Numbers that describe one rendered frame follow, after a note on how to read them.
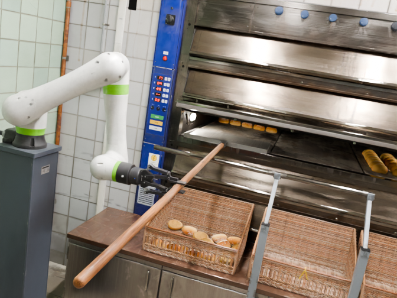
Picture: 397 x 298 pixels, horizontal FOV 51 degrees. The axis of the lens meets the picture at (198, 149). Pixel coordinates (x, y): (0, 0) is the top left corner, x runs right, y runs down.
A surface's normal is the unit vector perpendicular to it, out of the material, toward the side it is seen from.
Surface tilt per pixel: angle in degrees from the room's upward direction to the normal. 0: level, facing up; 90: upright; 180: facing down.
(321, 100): 70
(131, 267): 90
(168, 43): 90
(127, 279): 90
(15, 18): 90
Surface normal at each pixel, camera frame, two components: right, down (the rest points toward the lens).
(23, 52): 0.95, 0.21
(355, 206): -0.19, -0.17
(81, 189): -0.26, 0.18
